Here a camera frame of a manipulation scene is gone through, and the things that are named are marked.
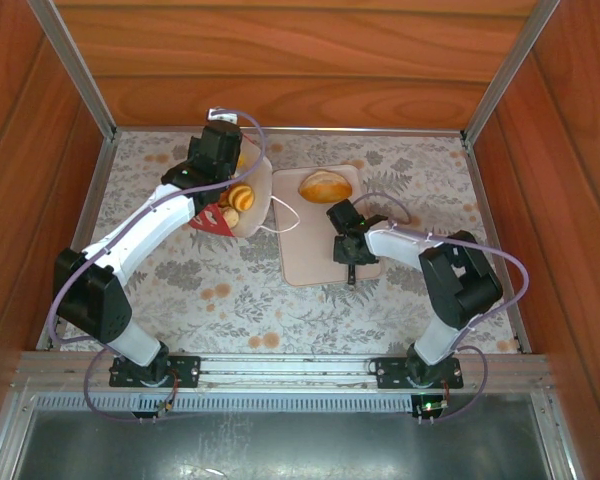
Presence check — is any red print paper bag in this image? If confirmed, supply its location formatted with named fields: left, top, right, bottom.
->
left=188, top=130, right=301, bottom=239

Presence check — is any fake crusty bread roll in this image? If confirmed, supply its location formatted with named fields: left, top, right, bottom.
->
left=299, top=169, right=354, bottom=205

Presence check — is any red patterned paper gift bag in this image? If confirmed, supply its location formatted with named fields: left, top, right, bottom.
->
left=59, top=130, right=521, bottom=354

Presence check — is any beige rectangular tray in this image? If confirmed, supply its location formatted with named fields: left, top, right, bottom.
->
left=272, top=163, right=383, bottom=288

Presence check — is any aluminium mounting beam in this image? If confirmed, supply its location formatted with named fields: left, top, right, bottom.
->
left=12, top=349, right=554, bottom=396

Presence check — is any grey metal sheet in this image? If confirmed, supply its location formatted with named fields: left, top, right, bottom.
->
left=9, top=409, right=556, bottom=480

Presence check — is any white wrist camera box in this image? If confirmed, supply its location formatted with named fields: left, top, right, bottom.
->
left=205, top=106, right=237, bottom=124

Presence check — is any purple cable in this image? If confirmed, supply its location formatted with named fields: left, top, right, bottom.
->
left=47, top=107, right=269, bottom=426
left=352, top=191, right=530, bottom=426

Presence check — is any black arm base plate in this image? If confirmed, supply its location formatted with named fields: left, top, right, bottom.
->
left=108, top=353, right=202, bottom=390
left=374, top=355, right=465, bottom=390

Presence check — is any aluminium frame rail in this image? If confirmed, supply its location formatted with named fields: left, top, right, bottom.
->
left=0, top=392, right=39, bottom=480
left=35, top=137, right=117, bottom=351
left=462, top=137, right=531, bottom=354
left=113, top=125, right=465, bottom=138
left=529, top=392, right=581, bottom=480

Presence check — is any grey slotted cable duct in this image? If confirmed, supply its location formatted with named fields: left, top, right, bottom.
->
left=32, top=392, right=534, bottom=415

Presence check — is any aluminium frame post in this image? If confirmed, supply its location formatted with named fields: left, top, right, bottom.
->
left=460, top=0, right=562, bottom=146
left=27, top=0, right=119, bottom=144

